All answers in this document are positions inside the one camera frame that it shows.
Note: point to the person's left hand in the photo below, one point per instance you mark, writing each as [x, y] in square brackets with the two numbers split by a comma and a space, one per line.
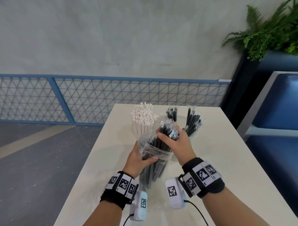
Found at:
[133, 160]

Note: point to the person's right hand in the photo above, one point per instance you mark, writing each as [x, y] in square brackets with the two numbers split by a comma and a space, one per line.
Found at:
[180, 146]

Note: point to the person's left thumb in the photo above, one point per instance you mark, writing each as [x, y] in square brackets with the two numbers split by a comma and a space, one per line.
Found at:
[150, 160]

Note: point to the person's right thumb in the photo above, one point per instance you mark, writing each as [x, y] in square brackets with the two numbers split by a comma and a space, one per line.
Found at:
[163, 139]

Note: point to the bundle of black straws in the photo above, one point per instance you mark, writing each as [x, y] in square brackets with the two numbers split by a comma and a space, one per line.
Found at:
[152, 167]

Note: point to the person's right forearm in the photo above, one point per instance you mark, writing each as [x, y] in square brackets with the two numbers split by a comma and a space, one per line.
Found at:
[235, 207]

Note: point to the person's left forearm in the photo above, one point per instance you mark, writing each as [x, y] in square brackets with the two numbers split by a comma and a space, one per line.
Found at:
[102, 214]

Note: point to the small group of black straws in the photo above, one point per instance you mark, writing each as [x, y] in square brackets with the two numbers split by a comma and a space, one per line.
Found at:
[172, 114]

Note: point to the white straw holder cup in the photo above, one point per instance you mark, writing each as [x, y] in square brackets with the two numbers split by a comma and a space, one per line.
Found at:
[137, 134]

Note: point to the bundle of white paper straws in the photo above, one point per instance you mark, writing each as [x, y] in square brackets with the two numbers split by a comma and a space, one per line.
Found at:
[143, 115]

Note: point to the tall group of black straws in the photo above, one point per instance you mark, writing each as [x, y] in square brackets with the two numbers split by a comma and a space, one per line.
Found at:
[192, 121]

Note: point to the black marker wristband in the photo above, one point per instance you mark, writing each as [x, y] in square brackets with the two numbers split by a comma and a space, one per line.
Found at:
[122, 186]
[202, 177]

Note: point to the blue mesh fence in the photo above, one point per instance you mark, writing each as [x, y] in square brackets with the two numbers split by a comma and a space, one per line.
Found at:
[93, 100]

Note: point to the dark blue planter box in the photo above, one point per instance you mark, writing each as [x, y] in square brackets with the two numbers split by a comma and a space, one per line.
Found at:
[239, 93]

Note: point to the blue cushioned bench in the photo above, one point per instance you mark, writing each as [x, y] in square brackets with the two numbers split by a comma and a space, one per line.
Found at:
[277, 130]

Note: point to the green fern plant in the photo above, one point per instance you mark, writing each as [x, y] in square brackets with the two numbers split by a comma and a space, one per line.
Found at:
[267, 32]

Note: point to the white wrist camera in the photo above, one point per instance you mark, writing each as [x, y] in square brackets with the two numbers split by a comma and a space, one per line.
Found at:
[139, 204]
[174, 193]

